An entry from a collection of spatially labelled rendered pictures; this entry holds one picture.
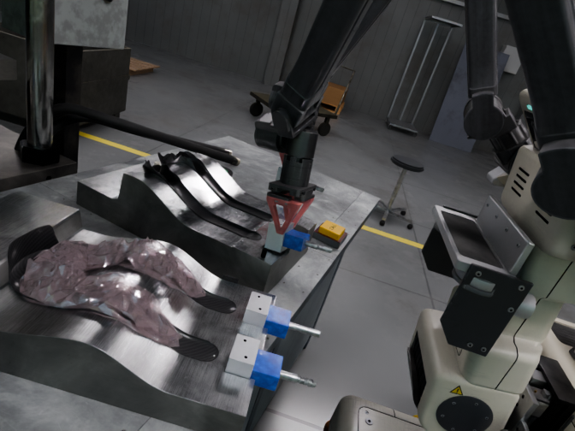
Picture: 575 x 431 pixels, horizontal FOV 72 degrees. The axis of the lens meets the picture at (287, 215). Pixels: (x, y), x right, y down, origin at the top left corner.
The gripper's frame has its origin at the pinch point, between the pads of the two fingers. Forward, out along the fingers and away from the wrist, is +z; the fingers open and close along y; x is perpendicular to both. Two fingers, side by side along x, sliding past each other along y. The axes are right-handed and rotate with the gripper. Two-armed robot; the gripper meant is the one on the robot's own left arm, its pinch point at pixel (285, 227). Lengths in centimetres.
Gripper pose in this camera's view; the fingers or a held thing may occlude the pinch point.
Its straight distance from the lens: 80.7
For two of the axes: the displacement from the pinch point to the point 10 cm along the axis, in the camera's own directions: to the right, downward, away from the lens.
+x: 9.1, 2.6, -3.3
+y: -3.8, 1.7, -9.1
